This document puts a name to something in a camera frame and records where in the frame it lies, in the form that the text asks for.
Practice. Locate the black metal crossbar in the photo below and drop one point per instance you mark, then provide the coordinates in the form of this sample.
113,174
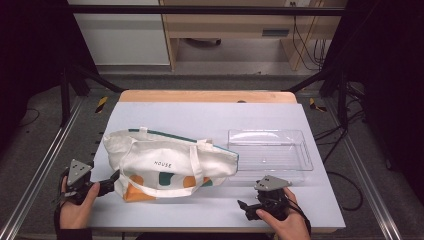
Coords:
200,10

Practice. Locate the person's left hand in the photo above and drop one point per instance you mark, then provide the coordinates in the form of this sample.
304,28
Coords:
76,215

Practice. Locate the light wooden desk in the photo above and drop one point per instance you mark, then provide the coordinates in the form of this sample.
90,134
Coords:
233,23

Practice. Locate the black metal stand leg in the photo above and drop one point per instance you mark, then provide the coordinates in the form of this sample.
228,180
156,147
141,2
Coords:
341,100
65,96

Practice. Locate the person's right hand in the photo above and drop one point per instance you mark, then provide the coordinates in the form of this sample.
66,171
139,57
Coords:
290,225

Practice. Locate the aluminium rail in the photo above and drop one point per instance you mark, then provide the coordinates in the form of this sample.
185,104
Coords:
36,170
366,180

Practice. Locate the clear plastic tray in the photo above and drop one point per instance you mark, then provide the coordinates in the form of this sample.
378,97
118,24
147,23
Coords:
270,153

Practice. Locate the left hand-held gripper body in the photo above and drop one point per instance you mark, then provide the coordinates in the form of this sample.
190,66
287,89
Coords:
78,173

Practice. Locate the yellow and black tape strip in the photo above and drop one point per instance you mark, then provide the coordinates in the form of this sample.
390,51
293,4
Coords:
315,105
101,104

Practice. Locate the white canvas tote bag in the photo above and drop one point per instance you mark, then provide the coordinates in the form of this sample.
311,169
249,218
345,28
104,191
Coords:
160,156

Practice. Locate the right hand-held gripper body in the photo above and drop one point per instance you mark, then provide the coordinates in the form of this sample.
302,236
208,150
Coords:
271,196

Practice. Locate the white cabinet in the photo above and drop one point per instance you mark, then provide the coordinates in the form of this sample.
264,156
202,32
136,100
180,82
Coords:
123,36

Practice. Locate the white table mat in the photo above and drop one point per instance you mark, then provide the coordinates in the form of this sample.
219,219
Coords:
206,116

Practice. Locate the black object under desk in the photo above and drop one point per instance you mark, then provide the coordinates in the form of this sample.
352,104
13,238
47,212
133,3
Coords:
203,42

